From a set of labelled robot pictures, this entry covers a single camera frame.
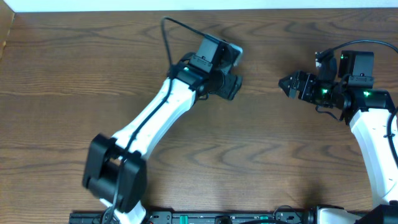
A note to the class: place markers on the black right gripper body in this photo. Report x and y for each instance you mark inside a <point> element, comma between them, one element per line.
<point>319,91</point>

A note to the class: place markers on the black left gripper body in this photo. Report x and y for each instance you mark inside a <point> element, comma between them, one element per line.
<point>232,86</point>

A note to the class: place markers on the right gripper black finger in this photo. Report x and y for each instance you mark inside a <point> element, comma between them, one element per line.
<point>289,91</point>
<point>289,80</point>

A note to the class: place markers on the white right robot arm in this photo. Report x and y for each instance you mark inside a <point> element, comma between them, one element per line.
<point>372,118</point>

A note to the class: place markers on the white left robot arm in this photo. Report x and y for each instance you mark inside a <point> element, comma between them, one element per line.
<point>116,169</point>

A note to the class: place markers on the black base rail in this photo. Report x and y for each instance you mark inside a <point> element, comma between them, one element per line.
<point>284,215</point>

